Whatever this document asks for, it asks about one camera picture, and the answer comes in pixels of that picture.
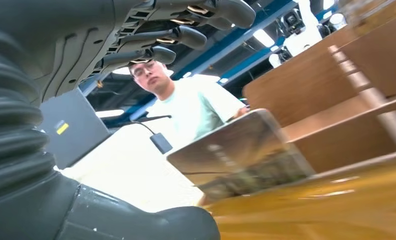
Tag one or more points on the person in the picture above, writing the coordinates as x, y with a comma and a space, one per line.
191, 102

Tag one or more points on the white humanoid robot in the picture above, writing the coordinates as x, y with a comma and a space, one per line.
304, 33

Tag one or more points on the eyeglasses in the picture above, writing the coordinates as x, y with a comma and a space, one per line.
145, 69

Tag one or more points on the wooden organizer box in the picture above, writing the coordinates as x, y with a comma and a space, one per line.
317, 99

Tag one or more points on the black power adapter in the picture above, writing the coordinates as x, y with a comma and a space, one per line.
161, 143

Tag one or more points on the dark grey laptop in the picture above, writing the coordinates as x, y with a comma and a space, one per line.
75, 139

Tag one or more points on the ceiling light panel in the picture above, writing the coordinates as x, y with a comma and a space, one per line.
263, 38
109, 113

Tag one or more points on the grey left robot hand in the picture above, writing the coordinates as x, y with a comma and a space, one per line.
68, 33

